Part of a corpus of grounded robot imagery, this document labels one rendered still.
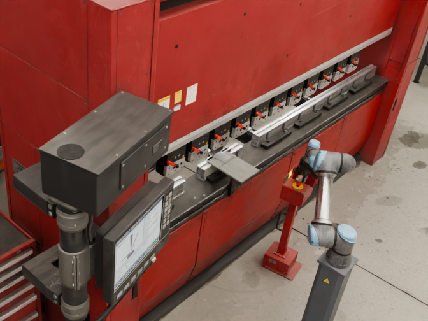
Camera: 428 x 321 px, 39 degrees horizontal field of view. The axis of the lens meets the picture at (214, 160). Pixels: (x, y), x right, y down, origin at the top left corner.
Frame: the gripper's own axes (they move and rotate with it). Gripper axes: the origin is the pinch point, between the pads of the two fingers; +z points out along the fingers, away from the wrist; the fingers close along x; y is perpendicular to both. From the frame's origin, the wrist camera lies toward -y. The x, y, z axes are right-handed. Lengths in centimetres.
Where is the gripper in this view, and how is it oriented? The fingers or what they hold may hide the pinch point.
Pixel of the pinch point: (302, 184)
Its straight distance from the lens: 408.7
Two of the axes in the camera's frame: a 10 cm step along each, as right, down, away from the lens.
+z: -1.9, 7.7, 6.1
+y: -8.5, -4.4, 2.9
